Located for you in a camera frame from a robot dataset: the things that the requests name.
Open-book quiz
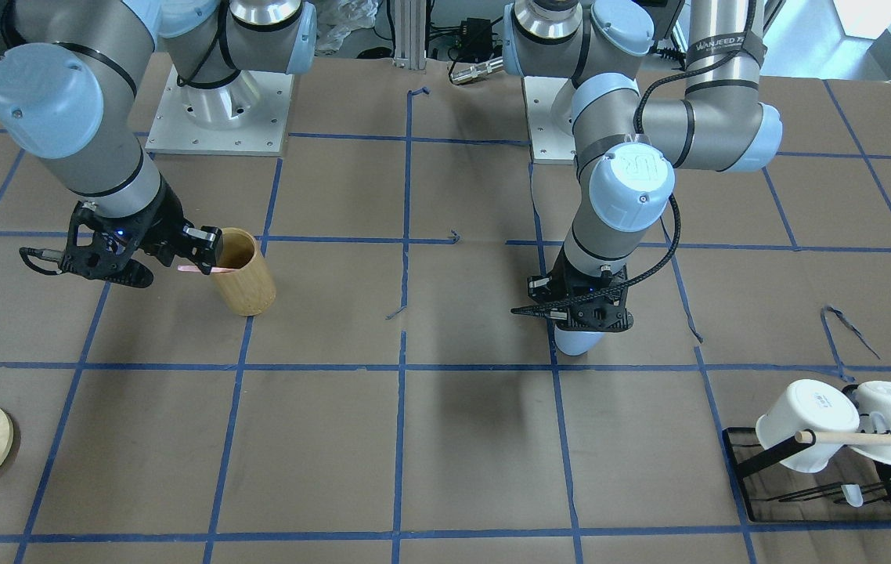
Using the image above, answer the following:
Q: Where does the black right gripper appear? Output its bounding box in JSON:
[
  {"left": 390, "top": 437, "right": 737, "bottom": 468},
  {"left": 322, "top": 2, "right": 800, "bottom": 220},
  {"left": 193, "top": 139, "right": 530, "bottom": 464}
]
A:
[{"left": 132, "top": 183, "right": 222, "bottom": 270}]

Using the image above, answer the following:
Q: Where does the light blue plastic cup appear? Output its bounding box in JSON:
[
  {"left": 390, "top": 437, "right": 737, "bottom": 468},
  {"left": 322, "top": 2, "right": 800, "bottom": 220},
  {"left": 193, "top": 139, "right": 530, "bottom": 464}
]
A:
[{"left": 554, "top": 326, "right": 605, "bottom": 356}]

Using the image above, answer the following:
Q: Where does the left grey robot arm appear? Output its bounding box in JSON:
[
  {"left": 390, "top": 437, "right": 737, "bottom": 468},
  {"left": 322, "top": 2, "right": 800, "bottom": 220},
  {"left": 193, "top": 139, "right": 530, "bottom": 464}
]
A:
[{"left": 503, "top": 1, "right": 783, "bottom": 356}]

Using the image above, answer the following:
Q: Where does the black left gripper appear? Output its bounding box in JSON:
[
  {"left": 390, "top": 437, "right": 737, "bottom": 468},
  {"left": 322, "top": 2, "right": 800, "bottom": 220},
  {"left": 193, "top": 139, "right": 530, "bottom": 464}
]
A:
[{"left": 511, "top": 251, "right": 634, "bottom": 333}]

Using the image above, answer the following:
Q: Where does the black wire mug rack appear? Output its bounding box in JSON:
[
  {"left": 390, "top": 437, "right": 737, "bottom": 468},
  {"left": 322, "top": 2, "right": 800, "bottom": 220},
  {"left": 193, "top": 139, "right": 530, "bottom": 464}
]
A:
[{"left": 723, "top": 383, "right": 891, "bottom": 522}]

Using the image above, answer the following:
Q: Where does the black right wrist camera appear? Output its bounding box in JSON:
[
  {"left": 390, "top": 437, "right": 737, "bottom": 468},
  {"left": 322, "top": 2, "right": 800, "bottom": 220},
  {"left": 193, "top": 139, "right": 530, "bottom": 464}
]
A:
[{"left": 19, "top": 202, "right": 155, "bottom": 288}]

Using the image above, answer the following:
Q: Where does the bamboo cylinder holder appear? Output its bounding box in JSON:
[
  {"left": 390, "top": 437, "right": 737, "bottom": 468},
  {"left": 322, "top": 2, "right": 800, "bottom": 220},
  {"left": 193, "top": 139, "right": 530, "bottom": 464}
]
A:
[{"left": 210, "top": 227, "right": 276, "bottom": 316}]

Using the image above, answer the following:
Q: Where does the wooden rack dowel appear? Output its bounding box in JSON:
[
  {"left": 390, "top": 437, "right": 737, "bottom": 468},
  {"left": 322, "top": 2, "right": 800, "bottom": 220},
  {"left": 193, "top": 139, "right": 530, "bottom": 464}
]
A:
[{"left": 792, "top": 429, "right": 891, "bottom": 447}]

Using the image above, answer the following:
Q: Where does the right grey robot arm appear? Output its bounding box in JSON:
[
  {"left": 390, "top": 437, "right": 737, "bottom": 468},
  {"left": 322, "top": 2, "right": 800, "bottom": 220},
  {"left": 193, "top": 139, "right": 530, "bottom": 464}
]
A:
[{"left": 0, "top": 1, "right": 317, "bottom": 287}]

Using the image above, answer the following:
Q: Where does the pink chopstick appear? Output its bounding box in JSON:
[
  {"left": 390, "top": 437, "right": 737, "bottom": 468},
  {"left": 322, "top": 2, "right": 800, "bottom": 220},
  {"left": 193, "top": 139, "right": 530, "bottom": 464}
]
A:
[{"left": 176, "top": 265, "right": 238, "bottom": 274}]

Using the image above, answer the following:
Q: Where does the aluminium frame post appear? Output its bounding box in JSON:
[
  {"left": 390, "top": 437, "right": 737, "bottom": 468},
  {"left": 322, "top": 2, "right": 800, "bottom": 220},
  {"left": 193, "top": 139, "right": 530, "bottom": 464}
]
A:
[{"left": 388, "top": 0, "right": 430, "bottom": 72}]

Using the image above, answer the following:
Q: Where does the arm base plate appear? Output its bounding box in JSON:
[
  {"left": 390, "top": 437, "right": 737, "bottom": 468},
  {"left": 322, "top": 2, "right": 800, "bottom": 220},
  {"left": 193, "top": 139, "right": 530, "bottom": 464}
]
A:
[
  {"left": 523, "top": 76, "right": 575, "bottom": 165},
  {"left": 146, "top": 69, "right": 294, "bottom": 157}
]

